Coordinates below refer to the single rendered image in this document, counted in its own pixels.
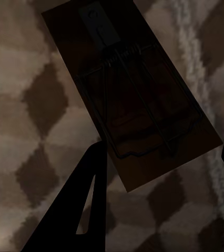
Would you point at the mousetrap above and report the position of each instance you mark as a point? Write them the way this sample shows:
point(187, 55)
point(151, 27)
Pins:
point(137, 99)

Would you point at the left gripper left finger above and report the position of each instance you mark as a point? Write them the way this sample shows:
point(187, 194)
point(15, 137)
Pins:
point(57, 230)

